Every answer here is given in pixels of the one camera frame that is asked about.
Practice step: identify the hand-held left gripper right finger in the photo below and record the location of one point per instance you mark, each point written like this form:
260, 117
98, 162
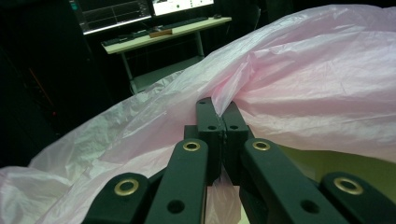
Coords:
235, 137

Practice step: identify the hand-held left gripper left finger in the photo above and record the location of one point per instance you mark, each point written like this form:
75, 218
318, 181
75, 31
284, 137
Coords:
211, 140

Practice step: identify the pink plastic bag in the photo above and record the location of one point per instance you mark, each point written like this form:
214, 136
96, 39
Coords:
311, 77

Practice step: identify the green trash bin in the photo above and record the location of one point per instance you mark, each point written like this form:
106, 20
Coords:
342, 165

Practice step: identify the white desk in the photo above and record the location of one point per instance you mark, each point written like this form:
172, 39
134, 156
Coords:
186, 29

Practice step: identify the brown wooden block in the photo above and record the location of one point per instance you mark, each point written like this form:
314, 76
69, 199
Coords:
160, 33

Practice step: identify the black keyboard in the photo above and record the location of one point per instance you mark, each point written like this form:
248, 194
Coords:
183, 23

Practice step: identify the black computer mouse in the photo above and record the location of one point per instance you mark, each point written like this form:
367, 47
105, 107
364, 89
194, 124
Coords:
217, 16

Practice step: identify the black desk devices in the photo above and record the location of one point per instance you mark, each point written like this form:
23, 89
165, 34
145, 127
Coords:
124, 38

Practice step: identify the bright computer monitor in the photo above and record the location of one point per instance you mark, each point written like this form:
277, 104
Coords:
180, 5

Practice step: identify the dark computer monitor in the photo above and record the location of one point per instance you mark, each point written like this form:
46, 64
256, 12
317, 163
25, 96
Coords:
112, 14

